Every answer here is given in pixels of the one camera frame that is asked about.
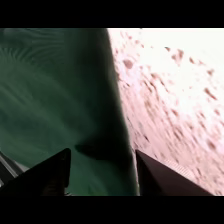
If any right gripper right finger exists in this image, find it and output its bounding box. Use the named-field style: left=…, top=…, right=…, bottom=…
left=135, top=149, right=214, bottom=197

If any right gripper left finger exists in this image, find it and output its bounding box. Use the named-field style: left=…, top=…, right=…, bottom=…
left=0, top=147, right=72, bottom=197

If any green T-shirt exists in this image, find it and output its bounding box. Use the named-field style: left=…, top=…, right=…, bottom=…
left=0, top=28, right=140, bottom=197

